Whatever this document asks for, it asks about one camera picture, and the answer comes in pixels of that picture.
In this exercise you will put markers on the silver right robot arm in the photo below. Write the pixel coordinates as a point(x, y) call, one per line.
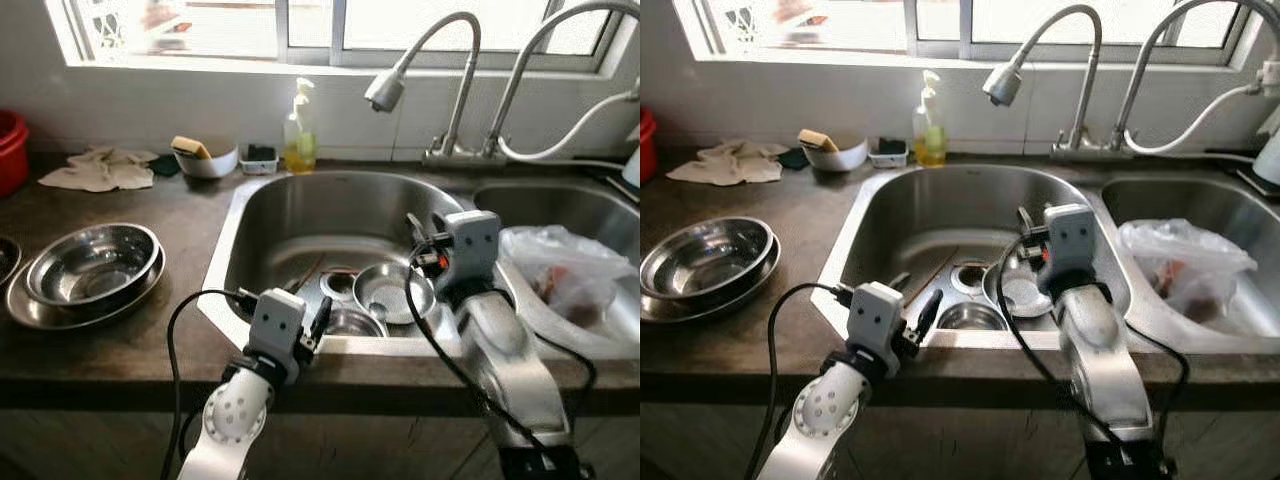
point(510, 360)
point(1105, 360)

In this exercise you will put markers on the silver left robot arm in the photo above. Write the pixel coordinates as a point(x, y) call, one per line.
point(235, 420)
point(825, 410)

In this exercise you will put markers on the crumpled beige cloth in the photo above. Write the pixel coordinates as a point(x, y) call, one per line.
point(730, 165)
point(100, 172)

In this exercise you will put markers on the stainless steel sink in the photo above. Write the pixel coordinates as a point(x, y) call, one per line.
point(930, 215)
point(300, 220)

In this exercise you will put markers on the white ceramic bowl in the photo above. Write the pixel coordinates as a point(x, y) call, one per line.
point(210, 165)
point(840, 157)

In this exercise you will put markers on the grey window frame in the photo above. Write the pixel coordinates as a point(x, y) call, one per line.
point(965, 20)
point(338, 25)

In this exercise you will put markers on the yellow dish soap bottle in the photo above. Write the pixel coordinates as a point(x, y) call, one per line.
point(299, 150)
point(929, 145)

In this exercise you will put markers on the black flat board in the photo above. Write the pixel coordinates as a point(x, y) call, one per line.
point(620, 185)

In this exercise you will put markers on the white jug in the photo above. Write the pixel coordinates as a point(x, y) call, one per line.
point(633, 160)
point(1268, 155)

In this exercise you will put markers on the green scouring pad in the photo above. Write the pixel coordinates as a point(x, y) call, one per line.
point(165, 166)
point(795, 158)

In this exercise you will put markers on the clear plastic bag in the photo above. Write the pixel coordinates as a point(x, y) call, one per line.
point(560, 260)
point(1180, 255)

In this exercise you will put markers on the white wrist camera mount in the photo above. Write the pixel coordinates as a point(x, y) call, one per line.
point(876, 315)
point(1070, 240)
point(472, 245)
point(277, 322)

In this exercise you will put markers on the red plastic basin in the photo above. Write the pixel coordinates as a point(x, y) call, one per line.
point(10, 150)
point(646, 145)

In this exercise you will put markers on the black scrubber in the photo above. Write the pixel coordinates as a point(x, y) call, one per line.
point(260, 153)
point(890, 146)

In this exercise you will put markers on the grey gooseneck faucet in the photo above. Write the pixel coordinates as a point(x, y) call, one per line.
point(1135, 90)
point(506, 100)

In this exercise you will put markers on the wooden chopstick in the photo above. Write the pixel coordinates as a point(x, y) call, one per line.
point(934, 277)
point(309, 275)
point(313, 277)
point(929, 275)

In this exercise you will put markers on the small white tray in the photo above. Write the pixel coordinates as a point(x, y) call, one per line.
point(258, 167)
point(888, 159)

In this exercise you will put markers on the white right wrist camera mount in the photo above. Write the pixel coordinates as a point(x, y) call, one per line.
point(1070, 240)
point(472, 245)

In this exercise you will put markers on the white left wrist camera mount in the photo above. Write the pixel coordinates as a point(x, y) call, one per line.
point(876, 315)
point(277, 322)

